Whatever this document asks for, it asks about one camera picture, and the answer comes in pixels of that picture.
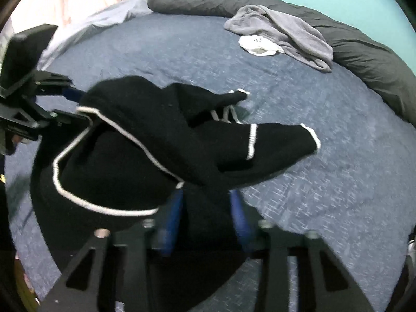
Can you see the pink curtain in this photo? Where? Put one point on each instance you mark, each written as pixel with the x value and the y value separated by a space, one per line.
pixel 65 0

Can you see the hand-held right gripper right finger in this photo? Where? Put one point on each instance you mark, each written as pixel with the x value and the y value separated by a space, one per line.
pixel 243 224

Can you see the light grey blanket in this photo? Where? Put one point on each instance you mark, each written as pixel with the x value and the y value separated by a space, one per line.
pixel 107 16

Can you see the black sweater with white trim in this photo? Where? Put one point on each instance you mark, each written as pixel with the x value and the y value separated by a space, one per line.
pixel 146 130

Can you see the dark grey long pillow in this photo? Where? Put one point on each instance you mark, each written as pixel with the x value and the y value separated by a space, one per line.
pixel 201 0

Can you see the white crumpled cloth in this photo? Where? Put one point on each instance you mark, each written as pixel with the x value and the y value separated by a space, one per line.
pixel 256 44

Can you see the grey crumpled garment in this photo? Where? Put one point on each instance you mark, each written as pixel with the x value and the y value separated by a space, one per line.
pixel 292 35

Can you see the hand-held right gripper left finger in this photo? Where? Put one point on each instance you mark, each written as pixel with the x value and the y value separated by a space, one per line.
pixel 174 221

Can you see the blue patterned bed sheet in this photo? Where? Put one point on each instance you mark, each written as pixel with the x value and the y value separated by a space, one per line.
pixel 325 185

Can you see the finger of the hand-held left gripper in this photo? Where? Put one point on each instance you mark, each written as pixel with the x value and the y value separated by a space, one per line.
pixel 68 118
pixel 70 92

